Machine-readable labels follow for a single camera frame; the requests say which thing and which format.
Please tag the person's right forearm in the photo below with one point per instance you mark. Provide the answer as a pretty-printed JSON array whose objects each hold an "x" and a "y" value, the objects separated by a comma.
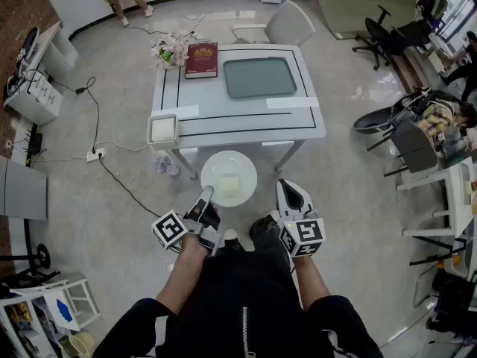
[{"x": 311, "y": 282}]

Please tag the white shelf rack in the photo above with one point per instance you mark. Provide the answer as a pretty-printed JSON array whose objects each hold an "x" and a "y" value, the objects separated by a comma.
[{"x": 71, "y": 304}]

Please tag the pink flowers in pot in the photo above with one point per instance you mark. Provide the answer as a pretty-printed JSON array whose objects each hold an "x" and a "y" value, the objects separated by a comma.
[{"x": 169, "y": 50}]

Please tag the white side table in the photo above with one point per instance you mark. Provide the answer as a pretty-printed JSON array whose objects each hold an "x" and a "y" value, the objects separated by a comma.
[{"x": 456, "y": 196}]

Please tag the green glass tray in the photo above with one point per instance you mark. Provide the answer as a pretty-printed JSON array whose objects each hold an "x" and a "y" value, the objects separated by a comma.
[{"x": 259, "y": 77}]

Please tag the dark red book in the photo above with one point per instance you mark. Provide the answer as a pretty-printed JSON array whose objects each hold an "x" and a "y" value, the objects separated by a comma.
[{"x": 201, "y": 61}]

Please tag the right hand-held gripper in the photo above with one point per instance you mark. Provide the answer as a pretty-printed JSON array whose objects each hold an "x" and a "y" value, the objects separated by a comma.
[{"x": 303, "y": 235}]

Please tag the person's black clothing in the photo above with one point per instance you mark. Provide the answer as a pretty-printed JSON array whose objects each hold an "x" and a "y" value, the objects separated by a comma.
[{"x": 242, "y": 304}]

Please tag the grey chair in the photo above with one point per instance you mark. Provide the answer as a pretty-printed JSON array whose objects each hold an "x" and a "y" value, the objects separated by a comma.
[{"x": 417, "y": 147}]

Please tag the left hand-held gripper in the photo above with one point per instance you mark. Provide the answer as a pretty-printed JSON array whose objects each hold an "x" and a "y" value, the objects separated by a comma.
[{"x": 169, "y": 229}]

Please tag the beige bucket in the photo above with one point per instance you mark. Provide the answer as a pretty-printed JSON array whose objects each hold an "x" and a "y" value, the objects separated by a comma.
[{"x": 82, "y": 344}]

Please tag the white chair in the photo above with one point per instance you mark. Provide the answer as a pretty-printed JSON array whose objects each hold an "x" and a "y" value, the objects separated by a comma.
[{"x": 288, "y": 26}]

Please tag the white square box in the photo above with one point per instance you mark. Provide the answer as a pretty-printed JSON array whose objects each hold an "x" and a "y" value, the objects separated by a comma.
[{"x": 162, "y": 131}]

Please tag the white drawer cabinet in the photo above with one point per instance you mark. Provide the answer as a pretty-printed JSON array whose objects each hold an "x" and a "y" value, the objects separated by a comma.
[{"x": 35, "y": 101}]

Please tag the white desk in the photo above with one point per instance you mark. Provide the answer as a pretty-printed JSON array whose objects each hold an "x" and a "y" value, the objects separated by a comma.
[{"x": 56, "y": 49}]

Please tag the person's left forearm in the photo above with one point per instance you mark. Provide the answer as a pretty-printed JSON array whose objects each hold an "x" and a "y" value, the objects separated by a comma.
[{"x": 186, "y": 274}]

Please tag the white power strip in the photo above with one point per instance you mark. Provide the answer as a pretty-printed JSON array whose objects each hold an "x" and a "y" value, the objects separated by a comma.
[{"x": 95, "y": 154}]

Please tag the purple flower bunch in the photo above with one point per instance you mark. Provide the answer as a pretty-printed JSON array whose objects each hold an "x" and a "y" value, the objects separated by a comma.
[{"x": 165, "y": 165}]

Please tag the grey panel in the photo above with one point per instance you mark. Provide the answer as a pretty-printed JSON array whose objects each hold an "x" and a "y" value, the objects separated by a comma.
[{"x": 22, "y": 188}]

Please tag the person's white shoe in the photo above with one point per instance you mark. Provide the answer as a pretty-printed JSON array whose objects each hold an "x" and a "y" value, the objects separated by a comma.
[{"x": 230, "y": 236}]

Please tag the white plate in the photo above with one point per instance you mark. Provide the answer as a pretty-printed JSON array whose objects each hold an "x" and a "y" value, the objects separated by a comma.
[{"x": 231, "y": 166}]

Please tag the black office chair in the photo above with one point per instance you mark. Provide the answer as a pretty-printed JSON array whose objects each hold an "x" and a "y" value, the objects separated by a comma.
[{"x": 380, "y": 36}]

